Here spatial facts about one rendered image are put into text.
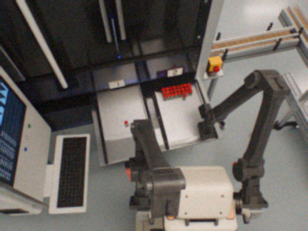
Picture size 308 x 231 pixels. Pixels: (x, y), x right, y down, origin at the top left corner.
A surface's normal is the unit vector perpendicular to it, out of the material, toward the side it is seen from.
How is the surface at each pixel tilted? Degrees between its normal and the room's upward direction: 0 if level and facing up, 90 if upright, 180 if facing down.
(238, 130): 0
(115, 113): 0
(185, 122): 0
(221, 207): 48
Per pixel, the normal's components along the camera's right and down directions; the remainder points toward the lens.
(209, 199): 0.00, 0.36
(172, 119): 0.00, -0.45
